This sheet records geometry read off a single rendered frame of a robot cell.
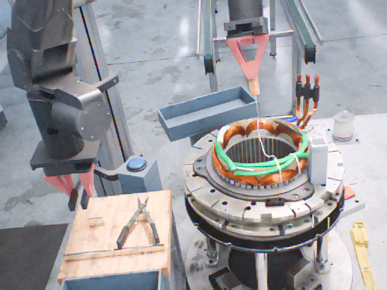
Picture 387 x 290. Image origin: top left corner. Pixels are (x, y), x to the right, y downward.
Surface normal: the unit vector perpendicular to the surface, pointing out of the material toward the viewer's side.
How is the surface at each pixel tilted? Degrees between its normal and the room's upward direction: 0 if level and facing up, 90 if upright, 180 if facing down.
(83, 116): 90
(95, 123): 90
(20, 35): 80
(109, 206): 0
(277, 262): 0
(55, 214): 0
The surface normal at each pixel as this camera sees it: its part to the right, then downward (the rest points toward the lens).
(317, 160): 0.00, 0.58
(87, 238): -0.12, -0.81
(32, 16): -0.52, 0.29
